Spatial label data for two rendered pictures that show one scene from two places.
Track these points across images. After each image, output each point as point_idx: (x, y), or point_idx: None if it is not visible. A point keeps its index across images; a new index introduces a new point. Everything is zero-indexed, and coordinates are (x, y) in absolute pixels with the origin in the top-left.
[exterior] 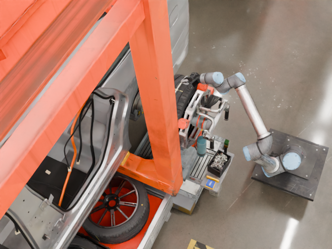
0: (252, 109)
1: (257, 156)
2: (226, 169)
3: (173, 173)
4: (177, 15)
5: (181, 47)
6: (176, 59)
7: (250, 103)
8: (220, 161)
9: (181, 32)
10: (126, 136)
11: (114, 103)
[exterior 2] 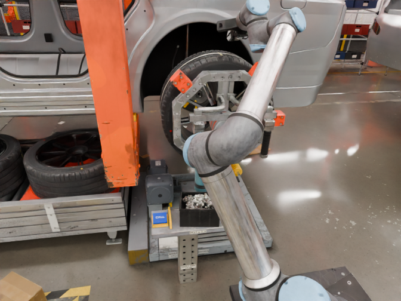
0: (265, 63)
1: (199, 154)
2: (200, 227)
3: (96, 108)
4: (302, 2)
5: (295, 76)
6: (278, 82)
7: (272, 52)
8: (199, 200)
9: (303, 48)
10: (133, 79)
11: (131, 3)
